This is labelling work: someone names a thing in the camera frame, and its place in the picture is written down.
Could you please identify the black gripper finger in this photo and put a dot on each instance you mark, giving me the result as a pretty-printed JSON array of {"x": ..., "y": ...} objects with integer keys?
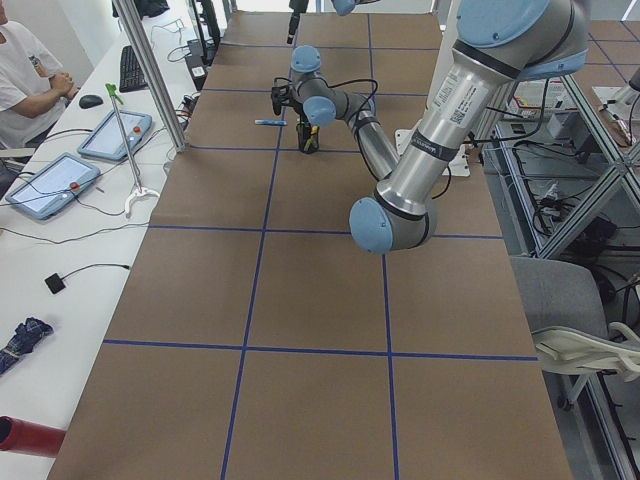
[{"x": 293, "y": 27}]

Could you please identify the blue marker pen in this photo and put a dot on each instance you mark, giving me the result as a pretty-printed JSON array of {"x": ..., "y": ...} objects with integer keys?
[{"x": 270, "y": 122}]

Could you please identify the yellow highlighter pen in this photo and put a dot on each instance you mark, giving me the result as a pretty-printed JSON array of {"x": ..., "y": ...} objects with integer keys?
[{"x": 312, "y": 143}]

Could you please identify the black mesh pen cup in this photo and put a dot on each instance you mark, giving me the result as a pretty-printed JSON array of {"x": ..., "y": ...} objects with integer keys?
[{"x": 308, "y": 137}]

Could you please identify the black keyboard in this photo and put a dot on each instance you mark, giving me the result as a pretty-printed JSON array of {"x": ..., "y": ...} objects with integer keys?
[{"x": 131, "y": 77}]

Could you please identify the black computer mouse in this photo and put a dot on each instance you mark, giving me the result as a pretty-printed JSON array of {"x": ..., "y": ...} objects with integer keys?
[{"x": 90, "y": 101}]

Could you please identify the far blue teach pendant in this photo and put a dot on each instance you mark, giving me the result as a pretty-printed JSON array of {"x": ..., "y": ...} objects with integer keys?
[{"x": 106, "y": 141}]

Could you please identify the blue teach pendant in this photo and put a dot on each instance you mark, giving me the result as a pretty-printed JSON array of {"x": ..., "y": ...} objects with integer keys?
[
  {"x": 51, "y": 189},
  {"x": 106, "y": 141}
]

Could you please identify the person in white shirt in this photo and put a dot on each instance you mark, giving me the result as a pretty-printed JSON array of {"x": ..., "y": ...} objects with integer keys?
[{"x": 35, "y": 89}]

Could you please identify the near blue teach pendant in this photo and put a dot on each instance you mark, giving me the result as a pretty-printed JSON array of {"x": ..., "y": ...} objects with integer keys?
[{"x": 51, "y": 189}]

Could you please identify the brown paper table mat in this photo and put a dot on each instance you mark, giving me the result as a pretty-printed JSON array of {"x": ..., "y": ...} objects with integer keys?
[{"x": 255, "y": 340}]

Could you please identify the small black puck device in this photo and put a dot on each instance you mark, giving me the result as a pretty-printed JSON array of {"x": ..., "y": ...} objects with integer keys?
[{"x": 55, "y": 283}]

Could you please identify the white grey chair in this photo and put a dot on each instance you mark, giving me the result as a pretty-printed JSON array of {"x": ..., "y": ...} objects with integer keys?
[{"x": 563, "y": 307}]

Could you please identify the folded blue umbrella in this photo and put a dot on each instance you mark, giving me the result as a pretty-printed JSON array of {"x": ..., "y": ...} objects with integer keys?
[{"x": 26, "y": 336}]

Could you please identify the red cylinder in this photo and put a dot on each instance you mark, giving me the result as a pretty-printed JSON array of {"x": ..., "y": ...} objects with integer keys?
[{"x": 24, "y": 437}]

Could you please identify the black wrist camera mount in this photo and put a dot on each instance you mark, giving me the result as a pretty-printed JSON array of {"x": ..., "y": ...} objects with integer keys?
[{"x": 281, "y": 95}]

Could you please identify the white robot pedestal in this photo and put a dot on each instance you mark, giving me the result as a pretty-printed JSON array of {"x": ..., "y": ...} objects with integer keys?
[{"x": 454, "y": 100}]

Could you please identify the aluminium frame post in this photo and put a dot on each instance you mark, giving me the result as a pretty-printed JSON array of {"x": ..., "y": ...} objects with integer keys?
[{"x": 137, "y": 36}]

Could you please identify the green handled reacher grabber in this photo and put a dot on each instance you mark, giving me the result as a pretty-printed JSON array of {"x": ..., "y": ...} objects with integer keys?
[{"x": 139, "y": 191}]

